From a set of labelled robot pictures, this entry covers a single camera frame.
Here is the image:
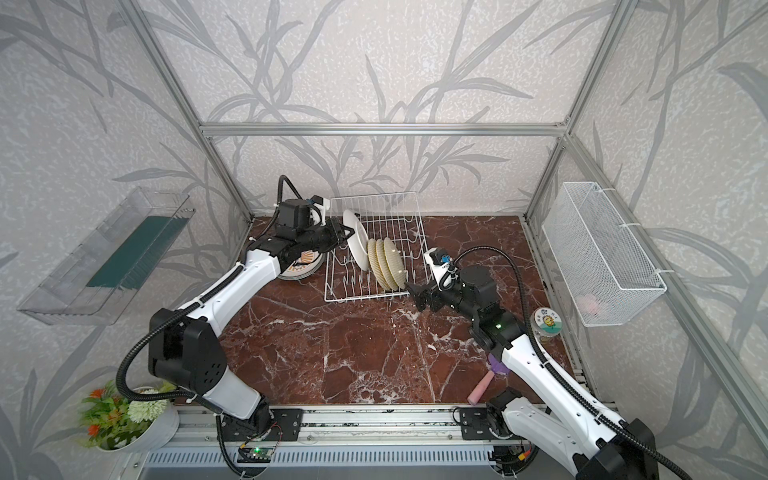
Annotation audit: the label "beige patterned plate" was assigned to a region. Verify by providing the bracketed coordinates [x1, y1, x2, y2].
[383, 238, 408, 289]
[367, 239, 389, 291]
[376, 239, 397, 291]

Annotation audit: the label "white plate with red characters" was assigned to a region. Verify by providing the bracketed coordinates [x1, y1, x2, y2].
[278, 263, 321, 281]

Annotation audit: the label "white wire dish rack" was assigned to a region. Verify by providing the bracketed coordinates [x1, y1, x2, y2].
[324, 191, 432, 303]

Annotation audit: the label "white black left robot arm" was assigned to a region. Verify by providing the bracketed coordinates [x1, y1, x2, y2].
[115, 192, 353, 437]

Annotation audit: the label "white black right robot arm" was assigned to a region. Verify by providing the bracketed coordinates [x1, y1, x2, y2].
[406, 248, 689, 479]

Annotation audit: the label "small round patterned dish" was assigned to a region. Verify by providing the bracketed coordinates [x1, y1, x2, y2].
[532, 307, 563, 338]

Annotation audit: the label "purple pink spatula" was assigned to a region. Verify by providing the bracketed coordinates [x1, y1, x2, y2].
[467, 353, 510, 405]

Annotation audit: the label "pink object in basket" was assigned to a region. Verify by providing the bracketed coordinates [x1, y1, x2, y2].
[576, 293, 606, 318]

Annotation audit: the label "green mat in shelf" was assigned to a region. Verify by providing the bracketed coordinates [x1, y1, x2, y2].
[86, 216, 189, 290]

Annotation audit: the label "green lit circuit board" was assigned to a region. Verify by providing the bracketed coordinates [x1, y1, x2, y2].
[236, 442, 278, 465]

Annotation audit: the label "potted artificial flowers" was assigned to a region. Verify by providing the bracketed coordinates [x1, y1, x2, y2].
[79, 381, 180, 453]

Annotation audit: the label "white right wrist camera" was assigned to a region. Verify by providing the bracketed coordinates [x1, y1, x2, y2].
[425, 247, 457, 291]

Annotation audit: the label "aluminium frame crossbar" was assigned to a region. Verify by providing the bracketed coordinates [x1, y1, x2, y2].
[200, 122, 566, 137]

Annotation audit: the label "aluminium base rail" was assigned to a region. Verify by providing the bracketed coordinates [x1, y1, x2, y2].
[113, 403, 643, 480]

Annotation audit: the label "white mesh wall basket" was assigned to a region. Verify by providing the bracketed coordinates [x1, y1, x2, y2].
[542, 181, 667, 327]

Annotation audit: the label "clear plastic wall shelf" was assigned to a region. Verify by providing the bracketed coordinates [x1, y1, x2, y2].
[18, 187, 195, 326]

